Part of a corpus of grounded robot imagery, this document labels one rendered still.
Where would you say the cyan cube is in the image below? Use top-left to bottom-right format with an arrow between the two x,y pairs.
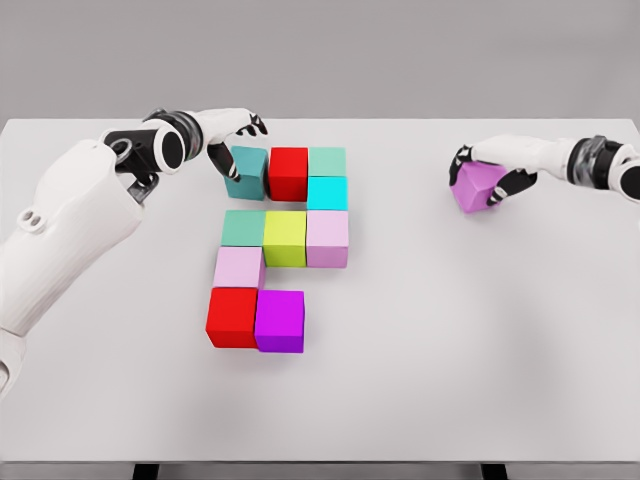
305,175 -> 349,212

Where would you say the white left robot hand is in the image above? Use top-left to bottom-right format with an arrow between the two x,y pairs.
198,107 -> 269,183

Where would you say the mint green cube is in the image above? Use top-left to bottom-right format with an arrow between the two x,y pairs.
220,209 -> 268,249
307,146 -> 348,179

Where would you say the pale pink cube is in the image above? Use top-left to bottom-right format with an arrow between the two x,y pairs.
305,210 -> 350,269
212,245 -> 267,291

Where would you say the teal cube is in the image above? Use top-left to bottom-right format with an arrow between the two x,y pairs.
223,145 -> 270,202

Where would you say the yellow-green cube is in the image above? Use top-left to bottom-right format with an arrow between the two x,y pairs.
261,210 -> 308,268

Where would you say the bright magenta cube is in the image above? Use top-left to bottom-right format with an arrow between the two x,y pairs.
253,289 -> 306,355

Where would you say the red cube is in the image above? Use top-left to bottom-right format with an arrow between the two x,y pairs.
204,286 -> 261,350
267,146 -> 309,203

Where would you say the orchid purple cube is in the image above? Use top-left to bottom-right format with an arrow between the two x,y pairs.
449,160 -> 509,216

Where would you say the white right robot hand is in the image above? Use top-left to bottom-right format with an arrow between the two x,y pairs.
447,134 -> 557,210

